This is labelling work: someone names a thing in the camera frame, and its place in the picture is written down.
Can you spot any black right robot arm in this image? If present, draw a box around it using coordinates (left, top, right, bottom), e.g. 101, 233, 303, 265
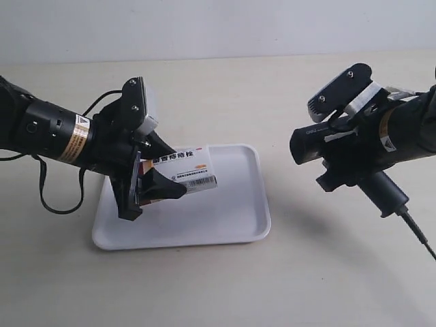
292, 63, 435, 191

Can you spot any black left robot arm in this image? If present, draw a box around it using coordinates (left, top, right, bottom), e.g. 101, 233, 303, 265
1, 76, 187, 221

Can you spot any white plastic tray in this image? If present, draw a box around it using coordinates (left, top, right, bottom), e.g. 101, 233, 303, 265
92, 144, 271, 251

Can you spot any black handheld barcode scanner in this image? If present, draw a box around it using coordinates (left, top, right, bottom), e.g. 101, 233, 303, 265
289, 123, 409, 218

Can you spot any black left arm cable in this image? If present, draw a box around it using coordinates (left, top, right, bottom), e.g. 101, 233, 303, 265
0, 90, 123, 215

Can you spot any black scanner cable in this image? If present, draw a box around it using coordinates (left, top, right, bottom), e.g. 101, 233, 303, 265
401, 207, 436, 262

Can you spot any white medicine box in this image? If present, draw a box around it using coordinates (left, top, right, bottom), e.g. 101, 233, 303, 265
138, 146, 218, 196

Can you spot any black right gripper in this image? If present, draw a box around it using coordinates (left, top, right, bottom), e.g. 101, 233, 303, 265
317, 99, 392, 192

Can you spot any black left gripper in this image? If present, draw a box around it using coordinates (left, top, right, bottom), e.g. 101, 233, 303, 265
86, 102, 186, 221

